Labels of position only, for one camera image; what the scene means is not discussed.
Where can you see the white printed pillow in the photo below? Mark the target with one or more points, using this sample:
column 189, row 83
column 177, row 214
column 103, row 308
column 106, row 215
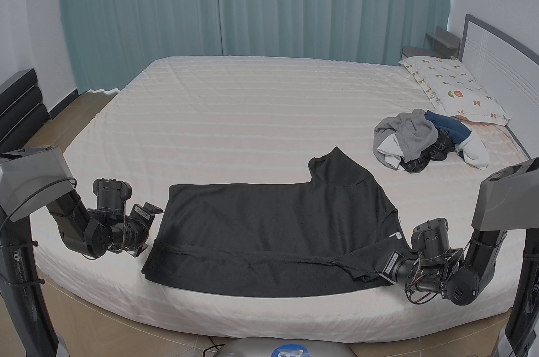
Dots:
column 454, row 88

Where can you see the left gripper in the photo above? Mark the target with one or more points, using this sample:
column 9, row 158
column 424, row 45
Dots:
column 138, row 231

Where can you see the black chest of drawers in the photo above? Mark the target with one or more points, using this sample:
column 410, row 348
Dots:
column 21, row 106

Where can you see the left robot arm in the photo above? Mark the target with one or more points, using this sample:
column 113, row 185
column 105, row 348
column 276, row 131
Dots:
column 25, row 186

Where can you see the grey bedside table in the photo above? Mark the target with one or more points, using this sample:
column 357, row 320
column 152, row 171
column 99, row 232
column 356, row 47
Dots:
column 438, row 43

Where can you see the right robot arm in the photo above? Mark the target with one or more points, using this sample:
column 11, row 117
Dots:
column 501, row 199

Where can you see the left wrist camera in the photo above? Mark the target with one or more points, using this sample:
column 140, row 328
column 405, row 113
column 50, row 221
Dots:
column 110, row 195

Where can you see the pile of clothes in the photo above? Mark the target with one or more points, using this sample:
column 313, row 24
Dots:
column 415, row 136

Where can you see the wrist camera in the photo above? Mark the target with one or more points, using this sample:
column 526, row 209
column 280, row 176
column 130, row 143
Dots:
column 433, row 239
column 110, row 195

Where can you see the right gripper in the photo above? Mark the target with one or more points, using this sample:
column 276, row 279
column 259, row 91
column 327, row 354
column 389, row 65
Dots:
column 398, row 267

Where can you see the black T-shirt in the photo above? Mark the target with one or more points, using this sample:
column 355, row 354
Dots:
column 273, row 237

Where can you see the bed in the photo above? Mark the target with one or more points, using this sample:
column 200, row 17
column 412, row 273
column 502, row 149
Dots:
column 252, row 123

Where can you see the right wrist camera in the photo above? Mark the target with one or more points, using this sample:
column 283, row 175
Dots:
column 433, row 239

